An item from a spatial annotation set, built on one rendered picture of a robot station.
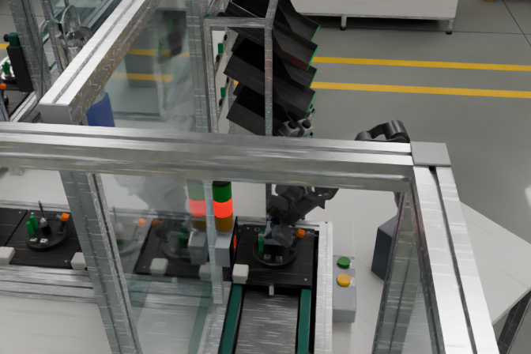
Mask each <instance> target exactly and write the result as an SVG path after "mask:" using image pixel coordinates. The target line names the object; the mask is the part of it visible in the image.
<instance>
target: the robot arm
mask: <svg viewBox="0 0 531 354"><path fill-rule="evenodd" d="M382 134H384V135H385V137H386V140H378V139H375V138H376V137H377V136H379V135H382ZM354 141H373V142H388V143H402V144H410V138H409V135H408V133H407V131H406V129H405V127H404V125H403V123H402V121H399V120H391V121H389V122H384V123H379V124H377V125H376V126H373V127H372V128H370V129H369V130H364V131H361V132H359V133H358V134H357V136H356V138H355V140H354ZM338 190H339V188H327V187H314V191H313V190H312V189H311V186H289V185H276V187H275V192H276V194H278V195H277V196H276V195H273V194H272V195H270V197H269V200H268V201H267V203H266V209H265V210H266V212H267V213H269V215H270V216H272V217H271V218H270V220H269V221H275V220H276V221H278V222H280V224H281V225H275V224H274V223H273V226H272V229H271V230H270V231H269V232H268V233H267V234H266V235H265V236H264V238H265V239H275V240H276V241H277V242H278V243H280V244H281V245H283V246H284V247H289V246H290V245H292V232H290V229H289V226H290V225H291V226H292V227H295V226H296V222H297V221H298V220H300V219H301V220H305V216H306V215H307V214H308V213H309V212H310V211H312V210H313V209H315V208H316V207H317V206H319V207H320V208H322V209H325V203H326V201H327V200H331V199H332V198H333V197H334V196H335V195H336V193H337V192H338ZM393 193H394V201H395V203H396V206H397V208H398V204H399V199H400V195H401V192H393Z"/></svg>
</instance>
